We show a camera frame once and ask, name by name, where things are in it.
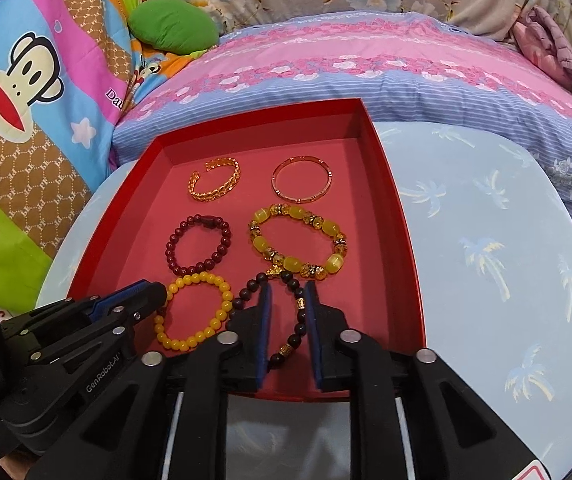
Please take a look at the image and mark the dark red bead bracelet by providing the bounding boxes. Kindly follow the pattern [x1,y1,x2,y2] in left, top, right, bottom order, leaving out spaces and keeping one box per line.
[167,214,231,275]

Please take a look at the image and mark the green cushion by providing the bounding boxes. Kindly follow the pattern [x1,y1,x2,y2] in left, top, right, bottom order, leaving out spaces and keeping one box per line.
[128,0,219,56]

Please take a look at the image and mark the yellow round bead bracelet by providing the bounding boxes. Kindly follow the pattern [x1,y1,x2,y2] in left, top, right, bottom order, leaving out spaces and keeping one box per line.
[154,271,235,352]

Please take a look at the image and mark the pink and blue striped pillow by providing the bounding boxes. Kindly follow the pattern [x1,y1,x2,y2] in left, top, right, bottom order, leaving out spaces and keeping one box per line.
[110,10,572,234]

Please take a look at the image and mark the dark bead bracelet gold charms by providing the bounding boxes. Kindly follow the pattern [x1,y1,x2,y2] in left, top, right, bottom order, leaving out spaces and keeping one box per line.
[231,267,309,374]

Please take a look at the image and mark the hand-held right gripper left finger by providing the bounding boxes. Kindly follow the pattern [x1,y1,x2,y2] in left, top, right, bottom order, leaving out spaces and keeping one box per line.
[26,280,274,480]

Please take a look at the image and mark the gold chain cuff bracelet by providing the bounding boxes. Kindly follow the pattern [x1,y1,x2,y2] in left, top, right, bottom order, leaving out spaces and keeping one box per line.
[188,156,242,203]

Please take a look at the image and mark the yellow cat-eye bead bracelet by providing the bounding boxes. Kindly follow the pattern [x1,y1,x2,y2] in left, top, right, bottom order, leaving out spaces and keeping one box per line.
[248,202,348,280]

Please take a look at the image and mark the red cardboard box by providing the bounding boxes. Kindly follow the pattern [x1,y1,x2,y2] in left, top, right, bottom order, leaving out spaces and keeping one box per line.
[68,98,427,404]

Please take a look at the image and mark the pink purple quilted cloth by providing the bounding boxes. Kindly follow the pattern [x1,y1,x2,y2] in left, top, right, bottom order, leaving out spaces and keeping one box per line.
[511,5,572,122]

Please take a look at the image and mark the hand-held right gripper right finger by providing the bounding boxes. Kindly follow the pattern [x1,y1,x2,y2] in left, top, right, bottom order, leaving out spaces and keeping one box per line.
[305,280,553,480]

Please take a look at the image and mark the cartoon monkey printed blanket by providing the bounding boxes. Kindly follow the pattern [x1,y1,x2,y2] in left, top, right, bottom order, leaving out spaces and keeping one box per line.
[0,0,207,313]

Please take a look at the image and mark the rose gold bangle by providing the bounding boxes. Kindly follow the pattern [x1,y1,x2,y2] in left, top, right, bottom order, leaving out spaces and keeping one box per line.
[272,156,335,200]

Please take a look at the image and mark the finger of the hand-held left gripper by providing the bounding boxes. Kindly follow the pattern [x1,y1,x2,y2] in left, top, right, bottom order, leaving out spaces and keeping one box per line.
[0,307,142,442]
[0,281,167,356]

